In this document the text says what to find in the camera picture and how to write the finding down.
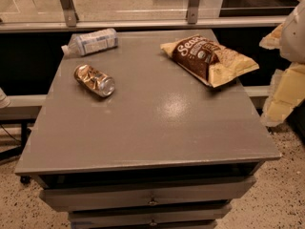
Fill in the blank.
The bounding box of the brown yellow chip bag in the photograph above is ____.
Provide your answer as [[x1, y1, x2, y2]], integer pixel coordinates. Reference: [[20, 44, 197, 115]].
[[160, 34, 259, 88]]

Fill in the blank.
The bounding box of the drawer knob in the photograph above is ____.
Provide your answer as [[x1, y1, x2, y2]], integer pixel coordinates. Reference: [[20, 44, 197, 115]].
[[148, 198, 158, 206], [149, 219, 158, 227]]

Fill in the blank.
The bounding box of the metal railing frame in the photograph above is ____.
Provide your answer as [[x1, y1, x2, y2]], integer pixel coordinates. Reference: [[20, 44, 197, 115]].
[[0, 0, 302, 32]]

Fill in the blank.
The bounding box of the lower drawer knob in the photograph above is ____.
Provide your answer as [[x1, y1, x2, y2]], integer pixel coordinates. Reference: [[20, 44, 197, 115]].
[[149, 219, 158, 227]]

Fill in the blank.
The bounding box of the lower grey drawer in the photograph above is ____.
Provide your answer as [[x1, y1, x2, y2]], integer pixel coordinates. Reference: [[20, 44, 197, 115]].
[[69, 204, 232, 229]]

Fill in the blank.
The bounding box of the upper grey drawer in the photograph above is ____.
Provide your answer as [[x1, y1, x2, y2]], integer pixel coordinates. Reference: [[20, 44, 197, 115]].
[[40, 176, 255, 212]]

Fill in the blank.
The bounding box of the grey drawer cabinet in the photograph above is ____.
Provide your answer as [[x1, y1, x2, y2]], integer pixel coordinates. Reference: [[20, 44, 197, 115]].
[[16, 31, 279, 229]]

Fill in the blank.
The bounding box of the grey drawer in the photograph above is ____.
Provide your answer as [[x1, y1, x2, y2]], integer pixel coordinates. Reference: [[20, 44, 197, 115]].
[[69, 204, 232, 229], [40, 176, 255, 212]]

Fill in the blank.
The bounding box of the clear plastic water bottle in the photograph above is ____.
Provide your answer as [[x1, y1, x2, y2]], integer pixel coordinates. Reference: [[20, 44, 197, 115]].
[[62, 29, 118, 56]]

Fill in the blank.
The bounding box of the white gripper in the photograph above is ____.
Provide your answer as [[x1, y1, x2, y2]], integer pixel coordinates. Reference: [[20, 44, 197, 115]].
[[259, 0, 305, 127]]

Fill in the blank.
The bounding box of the orange soda can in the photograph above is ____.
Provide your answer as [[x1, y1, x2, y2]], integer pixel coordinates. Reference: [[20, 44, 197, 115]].
[[74, 64, 115, 97]]

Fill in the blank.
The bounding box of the upper drawer knob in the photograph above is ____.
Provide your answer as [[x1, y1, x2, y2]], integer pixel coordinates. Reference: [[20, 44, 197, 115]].
[[148, 198, 158, 206]]

